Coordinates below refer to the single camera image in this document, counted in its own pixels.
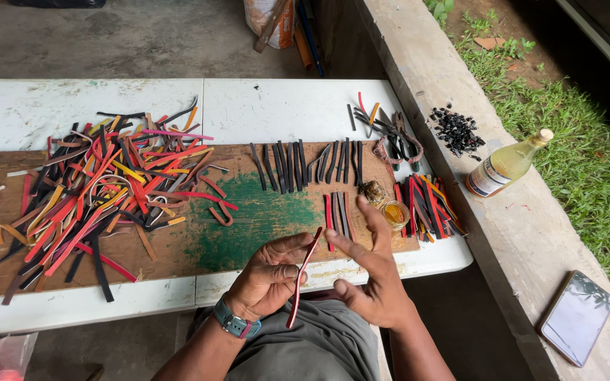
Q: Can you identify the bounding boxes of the pile of black rubber bits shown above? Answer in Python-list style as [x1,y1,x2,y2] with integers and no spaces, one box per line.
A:
[429,103,487,163]

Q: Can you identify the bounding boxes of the worn wooden board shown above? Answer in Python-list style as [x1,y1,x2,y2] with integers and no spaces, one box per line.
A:
[0,140,422,301]

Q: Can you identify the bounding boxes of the row of black rubber strips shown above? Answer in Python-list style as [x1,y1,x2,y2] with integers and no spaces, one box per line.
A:
[249,139,364,195]

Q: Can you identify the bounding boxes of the scissors with wrapped handles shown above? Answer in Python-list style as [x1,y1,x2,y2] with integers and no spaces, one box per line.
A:
[373,110,425,173]

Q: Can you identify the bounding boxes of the bunch of thin mixed strips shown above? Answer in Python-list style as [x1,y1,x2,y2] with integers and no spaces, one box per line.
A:
[346,91,390,139]

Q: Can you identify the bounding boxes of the teal wrist watch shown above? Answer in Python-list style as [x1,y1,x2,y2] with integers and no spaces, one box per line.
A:
[212,294,263,340]

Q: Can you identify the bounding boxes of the wooden stick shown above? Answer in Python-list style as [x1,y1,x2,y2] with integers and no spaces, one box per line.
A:
[253,0,291,54]

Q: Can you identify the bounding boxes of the person's left hand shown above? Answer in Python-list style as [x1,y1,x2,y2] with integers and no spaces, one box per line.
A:
[225,232,318,322]

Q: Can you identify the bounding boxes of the short brown rubber strip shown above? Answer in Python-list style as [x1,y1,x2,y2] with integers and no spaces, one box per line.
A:
[343,192,357,243]

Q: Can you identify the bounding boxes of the glue-crusted jar lid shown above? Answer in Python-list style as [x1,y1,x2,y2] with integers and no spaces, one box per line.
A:
[358,180,388,207]

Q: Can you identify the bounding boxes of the blue pipe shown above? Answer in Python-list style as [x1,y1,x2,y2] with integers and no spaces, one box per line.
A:
[297,0,326,78]

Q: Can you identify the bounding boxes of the broken brick piece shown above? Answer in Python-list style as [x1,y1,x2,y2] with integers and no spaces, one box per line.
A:
[473,36,507,52]

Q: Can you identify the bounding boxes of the pile of coloured rubber strips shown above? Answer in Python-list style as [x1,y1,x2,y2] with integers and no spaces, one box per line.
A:
[0,95,239,306]

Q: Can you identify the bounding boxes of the small glass glue jar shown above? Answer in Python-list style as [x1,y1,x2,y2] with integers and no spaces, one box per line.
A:
[381,200,410,232]

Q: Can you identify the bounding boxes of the heap of red black strips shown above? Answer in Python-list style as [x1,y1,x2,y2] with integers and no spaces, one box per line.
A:
[394,173,468,244]

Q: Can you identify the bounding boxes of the orange pipe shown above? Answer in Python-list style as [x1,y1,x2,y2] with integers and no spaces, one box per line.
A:
[293,25,316,72]

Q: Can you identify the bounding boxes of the smartphone in brown case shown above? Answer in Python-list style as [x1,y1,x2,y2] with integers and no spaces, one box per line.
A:
[536,270,610,369]

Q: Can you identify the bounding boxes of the white folding table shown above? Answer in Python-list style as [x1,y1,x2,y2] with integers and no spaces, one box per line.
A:
[0,78,474,340]

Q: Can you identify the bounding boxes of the grey shorts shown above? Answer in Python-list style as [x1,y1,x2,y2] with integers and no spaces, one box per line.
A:
[225,297,381,381]

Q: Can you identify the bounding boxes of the short red rubber strip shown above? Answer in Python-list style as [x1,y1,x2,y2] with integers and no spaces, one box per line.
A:
[324,194,335,253]

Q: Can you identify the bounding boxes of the white orange sack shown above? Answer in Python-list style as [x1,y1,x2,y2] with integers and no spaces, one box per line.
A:
[243,0,296,51]

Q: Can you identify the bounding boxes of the person's right hand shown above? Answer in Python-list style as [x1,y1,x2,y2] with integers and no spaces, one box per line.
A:
[324,195,418,332]

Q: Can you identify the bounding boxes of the glass bottle with yellow liquid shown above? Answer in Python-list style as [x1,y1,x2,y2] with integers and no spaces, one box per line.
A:
[466,128,555,199]

